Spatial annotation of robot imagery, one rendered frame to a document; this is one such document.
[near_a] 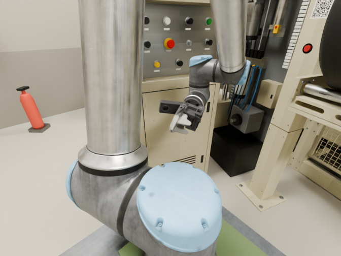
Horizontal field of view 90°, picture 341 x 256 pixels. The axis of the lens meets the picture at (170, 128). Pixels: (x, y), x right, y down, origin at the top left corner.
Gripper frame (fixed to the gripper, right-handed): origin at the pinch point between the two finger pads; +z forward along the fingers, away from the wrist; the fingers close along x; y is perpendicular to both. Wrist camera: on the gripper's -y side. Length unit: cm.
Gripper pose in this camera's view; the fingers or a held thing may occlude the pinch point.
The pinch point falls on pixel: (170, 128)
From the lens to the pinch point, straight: 53.7
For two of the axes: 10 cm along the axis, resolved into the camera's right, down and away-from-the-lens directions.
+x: -2.1, 8.0, 5.6
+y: 9.1, 3.7, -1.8
